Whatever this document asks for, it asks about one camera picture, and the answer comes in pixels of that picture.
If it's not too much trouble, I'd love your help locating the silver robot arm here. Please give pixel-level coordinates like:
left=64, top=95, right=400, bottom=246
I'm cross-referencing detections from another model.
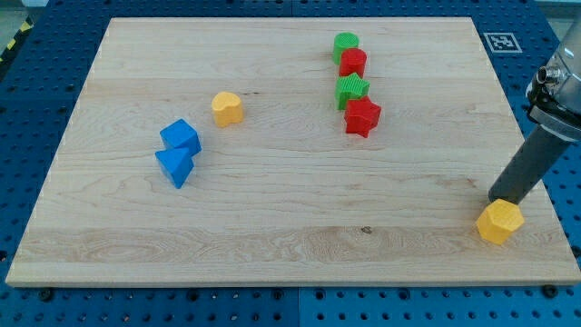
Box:
left=527, top=21, right=580, bottom=142

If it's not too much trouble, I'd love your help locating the blue triangle block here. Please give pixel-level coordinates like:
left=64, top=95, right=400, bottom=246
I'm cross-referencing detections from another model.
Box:
left=155, top=148, right=194, bottom=189

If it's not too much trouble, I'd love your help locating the yellow hexagon block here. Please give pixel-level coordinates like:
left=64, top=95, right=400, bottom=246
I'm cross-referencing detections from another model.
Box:
left=476, top=199, right=525, bottom=245

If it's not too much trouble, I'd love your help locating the yellow heart block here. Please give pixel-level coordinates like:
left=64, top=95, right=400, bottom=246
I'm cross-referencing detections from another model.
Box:
left=212, top=92, right=244, bottom=127

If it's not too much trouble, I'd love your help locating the red star block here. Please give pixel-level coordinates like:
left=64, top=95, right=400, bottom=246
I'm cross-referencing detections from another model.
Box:
left=344, top=95, right=381, bottom=138

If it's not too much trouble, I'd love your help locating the wooden board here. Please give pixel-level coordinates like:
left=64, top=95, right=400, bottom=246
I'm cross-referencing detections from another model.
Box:
left=6, top=17, right=580, bottom=288

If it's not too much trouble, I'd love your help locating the green star block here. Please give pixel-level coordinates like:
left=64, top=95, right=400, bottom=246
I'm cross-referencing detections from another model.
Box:
left=335, top=73, right=370, bottom=110

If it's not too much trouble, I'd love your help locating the blue cube block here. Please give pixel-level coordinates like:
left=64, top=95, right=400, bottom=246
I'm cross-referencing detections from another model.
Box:
left=160, top=119, right=202, bottom=156

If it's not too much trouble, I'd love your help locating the red cylinder block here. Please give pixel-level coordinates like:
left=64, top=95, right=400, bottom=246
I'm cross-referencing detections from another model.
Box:
left=339, top=48, right=368, bottom=78

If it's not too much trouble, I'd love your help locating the green cylinder block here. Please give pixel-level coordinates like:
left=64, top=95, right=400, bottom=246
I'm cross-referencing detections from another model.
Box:
left=332, top=32, right=359, bottom=65

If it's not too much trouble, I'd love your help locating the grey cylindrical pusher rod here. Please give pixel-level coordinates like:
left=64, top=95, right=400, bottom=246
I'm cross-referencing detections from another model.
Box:
left=487, top=125, right=575, bottom=204

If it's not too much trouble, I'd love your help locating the white fiducial marker tag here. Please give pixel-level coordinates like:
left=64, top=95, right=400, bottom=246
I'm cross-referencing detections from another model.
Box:
left=483, top=32, right=522, bottom=54

